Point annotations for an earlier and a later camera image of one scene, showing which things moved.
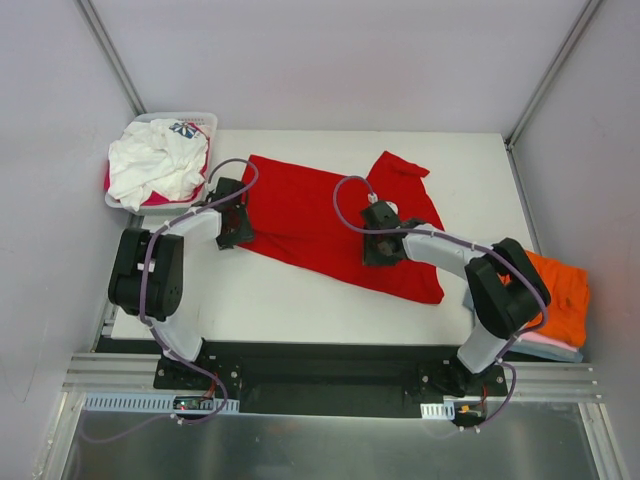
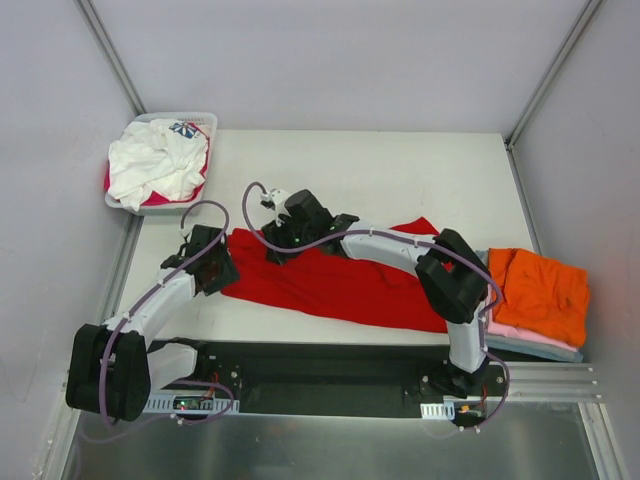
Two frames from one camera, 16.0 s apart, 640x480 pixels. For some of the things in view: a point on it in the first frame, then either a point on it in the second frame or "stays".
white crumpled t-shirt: x=162 y=156 stays
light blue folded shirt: x=542 y=351 stays
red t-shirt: x=315 y=218 → x=345 y=283
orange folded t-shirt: x=564 y=317 stays
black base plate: x=330 y=381 stays
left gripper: x=239 y=232 → x=220 y=270
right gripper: x=376 y=255 → x=279 y=242
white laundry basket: x=208 y=121 stays
